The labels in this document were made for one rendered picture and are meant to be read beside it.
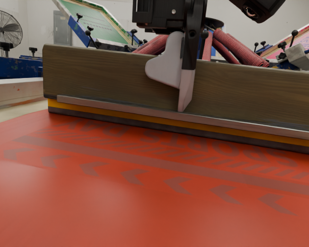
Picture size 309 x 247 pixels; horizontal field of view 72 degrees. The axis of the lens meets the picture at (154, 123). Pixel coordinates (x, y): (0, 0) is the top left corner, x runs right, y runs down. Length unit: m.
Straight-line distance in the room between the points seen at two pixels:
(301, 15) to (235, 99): 4.86
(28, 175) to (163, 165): 0.11
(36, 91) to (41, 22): 5.41
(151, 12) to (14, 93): 0.25
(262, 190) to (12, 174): 0.19
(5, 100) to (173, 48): 0.26
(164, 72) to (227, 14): 4.56
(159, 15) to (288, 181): 0.21
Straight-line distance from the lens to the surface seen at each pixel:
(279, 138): 0.32
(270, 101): 0.29
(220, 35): 1.22
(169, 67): 0.26
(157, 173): 0.19
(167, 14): 0.27
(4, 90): 0.39
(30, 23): 6.00
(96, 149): 0.22
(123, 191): 0.16
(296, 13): 5.09
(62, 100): 0.32
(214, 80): 0.28
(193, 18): 0.25
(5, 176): 0.19
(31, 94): 0.43
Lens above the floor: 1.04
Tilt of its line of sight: 15 degrees down
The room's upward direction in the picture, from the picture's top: 7 degrees clockwise
